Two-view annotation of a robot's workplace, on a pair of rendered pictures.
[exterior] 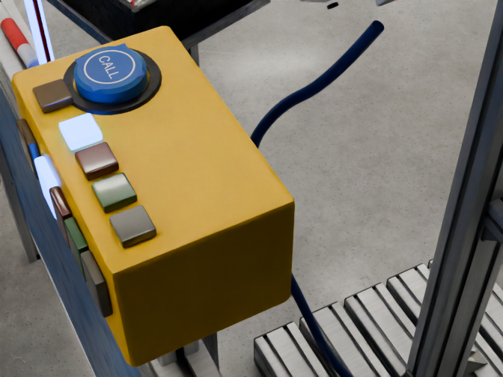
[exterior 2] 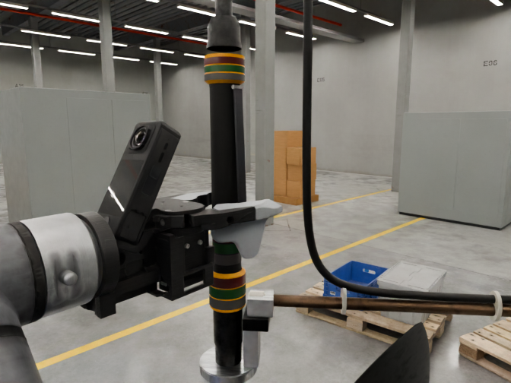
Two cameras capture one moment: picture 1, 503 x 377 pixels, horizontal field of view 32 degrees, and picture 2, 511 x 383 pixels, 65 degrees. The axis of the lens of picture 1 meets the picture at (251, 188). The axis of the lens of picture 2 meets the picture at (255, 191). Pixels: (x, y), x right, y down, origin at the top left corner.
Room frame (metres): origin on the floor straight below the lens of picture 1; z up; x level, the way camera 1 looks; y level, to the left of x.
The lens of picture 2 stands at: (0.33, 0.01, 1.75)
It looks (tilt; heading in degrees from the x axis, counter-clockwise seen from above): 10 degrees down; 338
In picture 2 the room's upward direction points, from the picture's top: straight up
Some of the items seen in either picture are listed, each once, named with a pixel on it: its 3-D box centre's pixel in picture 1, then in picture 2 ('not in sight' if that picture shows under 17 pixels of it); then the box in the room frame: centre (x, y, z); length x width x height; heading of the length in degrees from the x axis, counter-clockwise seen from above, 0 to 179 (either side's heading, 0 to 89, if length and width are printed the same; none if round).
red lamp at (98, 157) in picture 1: (96, 161); not in sight; (0.31, 0.08, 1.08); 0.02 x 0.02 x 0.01; 27
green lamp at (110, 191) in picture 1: (114, 192); not in sight; (0.29, 0.07, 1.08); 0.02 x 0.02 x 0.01; 27
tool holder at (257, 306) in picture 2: not in sight; (236, 331); (0.75, -0.14, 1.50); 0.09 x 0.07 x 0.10; 62
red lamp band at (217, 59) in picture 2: not in sight; (224, 62); (0.76, -0.13, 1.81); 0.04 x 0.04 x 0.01
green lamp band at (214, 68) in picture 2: not in sight; (224, 71); (0.76, -0.13, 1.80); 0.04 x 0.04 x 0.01
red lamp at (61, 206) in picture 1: (64, 218); not in sight; (0.30, 0.10, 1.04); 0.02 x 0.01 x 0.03; 27
